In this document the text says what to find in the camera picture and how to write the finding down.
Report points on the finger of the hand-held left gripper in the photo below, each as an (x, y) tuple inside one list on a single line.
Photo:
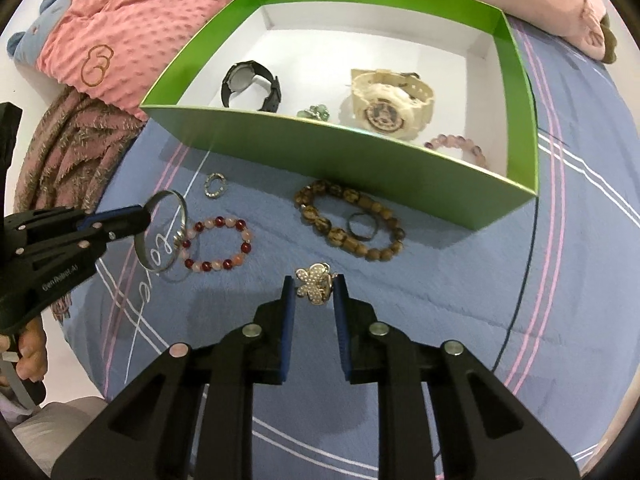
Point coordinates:
[(125, 227), (115, 216)]

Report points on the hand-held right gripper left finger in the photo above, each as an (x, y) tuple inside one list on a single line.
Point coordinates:
[(287, 330)]

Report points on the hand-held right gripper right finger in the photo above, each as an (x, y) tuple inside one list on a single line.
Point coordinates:
[(342, 330)]

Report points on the silver bangle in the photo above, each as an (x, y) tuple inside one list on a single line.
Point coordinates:
[(141, 252)]

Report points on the green cardboard box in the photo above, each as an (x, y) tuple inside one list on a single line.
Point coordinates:
[(400, 180)]

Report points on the black wrist watch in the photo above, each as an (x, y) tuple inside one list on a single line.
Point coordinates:
[(272, 90)]

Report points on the green bead charm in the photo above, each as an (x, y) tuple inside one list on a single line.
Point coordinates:
[(315, 111)]

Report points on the cream wrist watch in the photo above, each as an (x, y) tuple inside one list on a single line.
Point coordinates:
[(380, 110)]

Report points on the person's left hand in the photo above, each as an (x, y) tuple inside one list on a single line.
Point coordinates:
[(32, 355)]

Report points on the brown fuzzy blanket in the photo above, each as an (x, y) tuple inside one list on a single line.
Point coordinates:
[(65, 150)]

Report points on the grey clothing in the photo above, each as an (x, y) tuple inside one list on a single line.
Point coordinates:
[(55, 430)]

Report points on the pink dotted blanket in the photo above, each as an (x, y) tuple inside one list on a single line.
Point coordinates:
[(140, 25)]

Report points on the blue plush toy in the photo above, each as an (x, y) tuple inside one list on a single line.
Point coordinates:
[(37, 30)]

